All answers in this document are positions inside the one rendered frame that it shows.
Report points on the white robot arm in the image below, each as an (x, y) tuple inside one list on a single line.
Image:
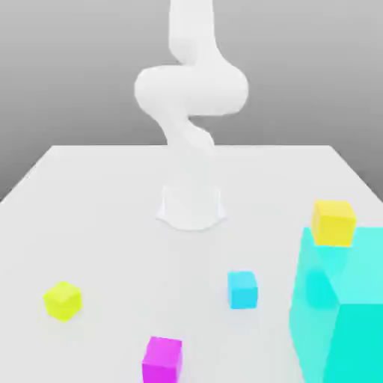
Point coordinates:
[(191, 89)]

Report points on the small lime green cube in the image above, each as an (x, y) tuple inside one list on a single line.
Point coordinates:
[(62, 302)]

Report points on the small magenta cube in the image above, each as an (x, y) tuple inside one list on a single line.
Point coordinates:
[(162, 360)]

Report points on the small yellow cube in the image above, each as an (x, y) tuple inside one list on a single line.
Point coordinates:
[(333, 224)]

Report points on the large turquoise box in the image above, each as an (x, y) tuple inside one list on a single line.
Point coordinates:
[(353, 314)]

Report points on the small light blue cube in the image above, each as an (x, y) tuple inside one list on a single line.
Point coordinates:
[(242, 290)]

